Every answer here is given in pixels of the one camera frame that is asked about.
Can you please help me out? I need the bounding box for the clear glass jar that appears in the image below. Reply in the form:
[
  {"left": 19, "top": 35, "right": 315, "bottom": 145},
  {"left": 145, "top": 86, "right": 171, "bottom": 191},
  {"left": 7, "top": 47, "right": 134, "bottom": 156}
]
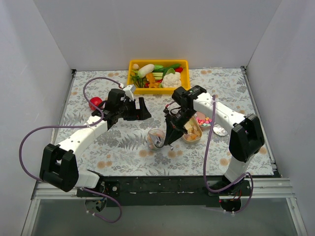
[{"left": 147, "top": 128, "right": 165, "bottom": 150}]

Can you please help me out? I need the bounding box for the beige tray of orange candies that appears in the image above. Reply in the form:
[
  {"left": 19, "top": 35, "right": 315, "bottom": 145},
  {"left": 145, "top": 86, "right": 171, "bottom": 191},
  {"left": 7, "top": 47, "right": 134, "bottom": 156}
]
[{"left": 182, "top": 117, "right": 202, "bottom": 144}]

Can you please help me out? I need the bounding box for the pink tray of colourful candies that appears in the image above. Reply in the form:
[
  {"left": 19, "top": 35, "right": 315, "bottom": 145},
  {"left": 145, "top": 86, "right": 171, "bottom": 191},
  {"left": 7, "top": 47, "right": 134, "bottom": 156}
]
[{"left": 195, "top": 112, "right": 212, "bottom": 130}]

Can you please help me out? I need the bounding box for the silver metal jar lid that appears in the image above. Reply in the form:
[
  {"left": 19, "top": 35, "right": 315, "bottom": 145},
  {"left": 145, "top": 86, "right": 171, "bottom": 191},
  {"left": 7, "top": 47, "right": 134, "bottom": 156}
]
[{"left": 213, "top": 124, "right": 228, "bottom": 137}]

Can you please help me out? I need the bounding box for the silver metal scoop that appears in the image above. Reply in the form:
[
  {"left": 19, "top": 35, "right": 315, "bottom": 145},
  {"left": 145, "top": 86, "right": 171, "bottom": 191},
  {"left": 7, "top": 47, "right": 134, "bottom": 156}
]
[{"left": 149, "top": 134, "right": 164, "bottom": 149}]

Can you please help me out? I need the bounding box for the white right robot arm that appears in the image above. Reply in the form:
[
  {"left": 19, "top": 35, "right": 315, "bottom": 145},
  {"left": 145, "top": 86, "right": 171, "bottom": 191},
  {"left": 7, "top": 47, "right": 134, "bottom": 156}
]
[{"left": 164, "top": 86, "right": 265, "bottom": 196}]

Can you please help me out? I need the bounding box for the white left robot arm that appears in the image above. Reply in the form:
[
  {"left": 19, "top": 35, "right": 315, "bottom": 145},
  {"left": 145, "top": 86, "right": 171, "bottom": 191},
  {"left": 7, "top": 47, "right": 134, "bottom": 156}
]
[{"left": 39, "top": 88, "right": 151, "bottom": 197}]

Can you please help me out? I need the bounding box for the red apple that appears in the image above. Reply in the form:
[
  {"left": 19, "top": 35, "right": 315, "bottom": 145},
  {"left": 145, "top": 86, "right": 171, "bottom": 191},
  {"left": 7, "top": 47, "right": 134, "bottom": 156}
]
[{"left": 89, "top": 97, "right": 103, "bottom": 111}]

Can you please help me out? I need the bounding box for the white cauliflower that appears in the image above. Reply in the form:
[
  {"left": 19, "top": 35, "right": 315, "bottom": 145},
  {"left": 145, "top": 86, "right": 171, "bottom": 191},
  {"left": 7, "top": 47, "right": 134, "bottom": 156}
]
[{"left": 161, "top": 72, "right": 182, "bottom": 88}]

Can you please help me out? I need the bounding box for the white radish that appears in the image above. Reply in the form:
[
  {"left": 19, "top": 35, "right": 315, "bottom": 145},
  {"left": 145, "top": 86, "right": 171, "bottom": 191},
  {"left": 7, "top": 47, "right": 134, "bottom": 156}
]
[{"left": 137, "top": 64, "right": 155, "bottom": 78}]

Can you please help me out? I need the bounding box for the green cucumber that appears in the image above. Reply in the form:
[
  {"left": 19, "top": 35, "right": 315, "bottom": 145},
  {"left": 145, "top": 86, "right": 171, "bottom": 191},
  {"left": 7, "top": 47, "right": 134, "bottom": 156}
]
[{"left": 163, "top": 63, "right": 181, "bottom": 72}]

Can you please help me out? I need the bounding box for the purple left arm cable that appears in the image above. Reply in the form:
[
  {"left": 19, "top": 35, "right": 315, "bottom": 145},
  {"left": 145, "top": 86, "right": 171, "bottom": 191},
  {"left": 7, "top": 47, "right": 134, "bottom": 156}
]
[{"left": 19, "top": 77, "right": 125, "bottom": 223}]

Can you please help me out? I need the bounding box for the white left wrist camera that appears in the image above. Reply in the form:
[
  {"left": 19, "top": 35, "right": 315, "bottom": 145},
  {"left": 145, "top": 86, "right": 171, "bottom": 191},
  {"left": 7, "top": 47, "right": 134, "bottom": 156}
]
[{"left": 123, "top": 85, "right": 136, "bottom": 101}]

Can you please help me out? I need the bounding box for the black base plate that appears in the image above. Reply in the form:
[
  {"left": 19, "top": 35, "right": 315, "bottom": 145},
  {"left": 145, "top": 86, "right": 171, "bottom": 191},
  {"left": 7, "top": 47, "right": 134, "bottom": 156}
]
[{"left": 76, "top": 176, "right": 255, "bottom": 207}]

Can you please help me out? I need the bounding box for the aluminium frame rail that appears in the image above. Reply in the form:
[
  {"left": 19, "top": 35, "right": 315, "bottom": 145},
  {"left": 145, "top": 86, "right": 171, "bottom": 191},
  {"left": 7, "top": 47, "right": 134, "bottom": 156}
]
[{"left": 31, "top": 178, "right": 295, "bottom": 200}]

